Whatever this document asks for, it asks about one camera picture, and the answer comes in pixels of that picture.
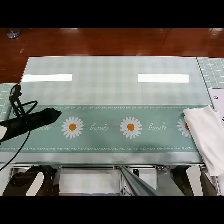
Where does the white garment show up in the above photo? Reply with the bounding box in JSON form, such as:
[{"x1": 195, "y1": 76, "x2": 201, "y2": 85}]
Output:
[{"x1": 182, "y1": 105, "x2": 224, "y2": 178}]

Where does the silver frame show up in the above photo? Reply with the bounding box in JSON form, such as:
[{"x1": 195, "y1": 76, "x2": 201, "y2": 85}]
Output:
[{"x1": 0, "y1": 161, "x2": 224, "y2": 197}]

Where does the black cable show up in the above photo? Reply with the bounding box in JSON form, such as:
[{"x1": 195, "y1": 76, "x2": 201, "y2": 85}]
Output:
[{"x1": 0, "y1": 99, "x2": 39, "y2": 172}]

